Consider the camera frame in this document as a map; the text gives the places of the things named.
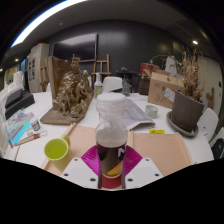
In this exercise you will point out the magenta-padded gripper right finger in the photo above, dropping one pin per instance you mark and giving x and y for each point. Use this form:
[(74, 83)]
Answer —
[(134, 160)]

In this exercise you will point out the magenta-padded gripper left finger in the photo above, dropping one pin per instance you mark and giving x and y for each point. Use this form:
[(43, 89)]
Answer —
[(89, 160)]

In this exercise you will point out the white-capped dark drink bottle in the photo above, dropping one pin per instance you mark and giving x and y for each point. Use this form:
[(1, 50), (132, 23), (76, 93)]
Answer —
[(111, 133)]

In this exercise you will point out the beige canvas mat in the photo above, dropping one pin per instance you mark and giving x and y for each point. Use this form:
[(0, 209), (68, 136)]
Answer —
[(156, 150)]

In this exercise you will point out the lime green mug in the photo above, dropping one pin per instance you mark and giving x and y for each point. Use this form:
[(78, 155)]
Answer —
[(56, 150)]

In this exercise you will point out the yellow marker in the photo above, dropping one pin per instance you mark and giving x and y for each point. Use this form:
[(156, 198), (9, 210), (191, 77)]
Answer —
[(156, 131)]

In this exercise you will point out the open grey newspaper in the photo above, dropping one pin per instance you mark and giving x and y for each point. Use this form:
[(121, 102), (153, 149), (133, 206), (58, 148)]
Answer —
[(136, 115)]

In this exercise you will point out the small grey-white cup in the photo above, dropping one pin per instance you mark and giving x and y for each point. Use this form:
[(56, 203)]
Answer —
[(151, 111)]

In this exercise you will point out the grey plant saucer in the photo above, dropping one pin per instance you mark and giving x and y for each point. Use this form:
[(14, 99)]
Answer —
[(180, 129)]

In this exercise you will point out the small glass jar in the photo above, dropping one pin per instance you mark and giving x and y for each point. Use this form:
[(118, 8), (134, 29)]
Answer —
[(35, 124)]

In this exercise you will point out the golden sculpture on brown board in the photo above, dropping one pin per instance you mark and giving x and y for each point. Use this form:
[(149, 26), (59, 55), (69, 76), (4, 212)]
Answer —
[(71, 95)]

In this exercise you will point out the dried plant in dark pot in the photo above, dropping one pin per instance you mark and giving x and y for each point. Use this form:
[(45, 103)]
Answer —
[(186, 111)]

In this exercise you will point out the white green spray bottle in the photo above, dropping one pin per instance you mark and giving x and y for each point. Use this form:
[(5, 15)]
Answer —
[(98, 88)]

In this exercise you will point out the grey kettle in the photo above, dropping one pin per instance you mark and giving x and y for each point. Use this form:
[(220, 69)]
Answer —
[(126, 88)]

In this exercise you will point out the brown cardboard box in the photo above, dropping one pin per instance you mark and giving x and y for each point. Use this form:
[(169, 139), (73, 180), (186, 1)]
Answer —
[(163, 88)]

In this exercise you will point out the white plastic chair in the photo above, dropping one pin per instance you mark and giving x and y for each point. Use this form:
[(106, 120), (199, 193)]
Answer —
[(112, 84), (216, 132), (208, 123)]

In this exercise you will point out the colourful printed sheet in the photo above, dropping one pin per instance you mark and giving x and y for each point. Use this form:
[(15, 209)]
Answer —
[(18, 125)]

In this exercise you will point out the black flat box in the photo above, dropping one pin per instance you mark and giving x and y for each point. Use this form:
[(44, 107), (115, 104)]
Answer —
[(21, 105), (14, 96)]

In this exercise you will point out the black side table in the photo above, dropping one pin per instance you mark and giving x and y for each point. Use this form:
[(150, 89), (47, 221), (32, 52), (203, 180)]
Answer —
[(128, 72)]

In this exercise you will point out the white foam boards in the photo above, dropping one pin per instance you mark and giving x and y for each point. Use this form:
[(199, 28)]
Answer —
[(4, 133)]

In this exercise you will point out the red box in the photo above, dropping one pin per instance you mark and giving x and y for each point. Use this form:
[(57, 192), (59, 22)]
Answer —
[(148, 69)]

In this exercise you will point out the wooden easel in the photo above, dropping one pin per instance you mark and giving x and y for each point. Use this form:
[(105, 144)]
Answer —
[(101, 63), (43, 75)]

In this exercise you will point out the wooden figure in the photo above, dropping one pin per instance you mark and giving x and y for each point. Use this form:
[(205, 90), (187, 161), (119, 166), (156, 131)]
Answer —
[(210, 96)]

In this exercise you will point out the white plaster statue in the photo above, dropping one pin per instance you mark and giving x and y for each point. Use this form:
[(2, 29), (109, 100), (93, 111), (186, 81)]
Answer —
[(170, 63)]

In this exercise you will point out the long ceiling light strip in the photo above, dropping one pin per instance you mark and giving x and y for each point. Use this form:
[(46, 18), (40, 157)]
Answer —
[(43, 16)]

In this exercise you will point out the black wall screen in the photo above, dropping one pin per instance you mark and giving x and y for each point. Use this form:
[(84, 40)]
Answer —
[(76, 48)]

